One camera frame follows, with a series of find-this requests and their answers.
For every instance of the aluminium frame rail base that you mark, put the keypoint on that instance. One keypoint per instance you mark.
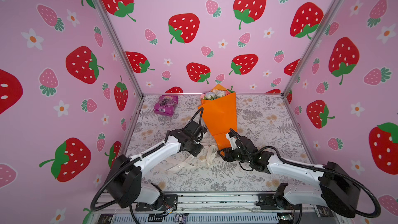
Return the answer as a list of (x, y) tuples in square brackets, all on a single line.
[(218, 208)]

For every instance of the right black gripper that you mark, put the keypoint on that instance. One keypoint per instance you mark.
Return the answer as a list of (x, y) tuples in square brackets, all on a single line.
[(226, 151)]

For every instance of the pink fake rose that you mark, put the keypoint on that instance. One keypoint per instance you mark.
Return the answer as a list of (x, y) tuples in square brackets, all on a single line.
[(228, 91)]

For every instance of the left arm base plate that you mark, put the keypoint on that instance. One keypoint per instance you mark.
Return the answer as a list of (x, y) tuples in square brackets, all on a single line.
[(163, 203)]

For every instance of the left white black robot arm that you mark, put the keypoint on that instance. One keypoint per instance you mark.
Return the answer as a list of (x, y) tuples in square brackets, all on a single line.
[(124, 186)]

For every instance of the white printed ribbon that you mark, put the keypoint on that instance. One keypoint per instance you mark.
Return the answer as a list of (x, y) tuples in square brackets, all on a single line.
[(205, 159)]

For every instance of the purple snack packet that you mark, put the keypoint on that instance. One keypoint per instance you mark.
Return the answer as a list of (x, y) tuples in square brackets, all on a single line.
[(166, 105)]

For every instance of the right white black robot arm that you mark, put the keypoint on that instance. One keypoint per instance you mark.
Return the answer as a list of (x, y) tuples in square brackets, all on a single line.
[(324, 185)]

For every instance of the pale fake flower stem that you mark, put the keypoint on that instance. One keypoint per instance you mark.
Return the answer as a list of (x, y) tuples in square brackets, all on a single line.
[(214, 94)]

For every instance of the orange wrapping paper sheet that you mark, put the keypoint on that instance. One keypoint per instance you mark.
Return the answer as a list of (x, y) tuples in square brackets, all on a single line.
[(220, 116)]

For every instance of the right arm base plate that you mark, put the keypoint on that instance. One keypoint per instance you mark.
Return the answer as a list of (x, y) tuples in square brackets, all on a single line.
[(270, 202)]

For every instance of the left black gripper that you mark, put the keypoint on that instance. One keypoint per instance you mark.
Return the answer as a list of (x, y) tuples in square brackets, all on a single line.
[(196, 151)]

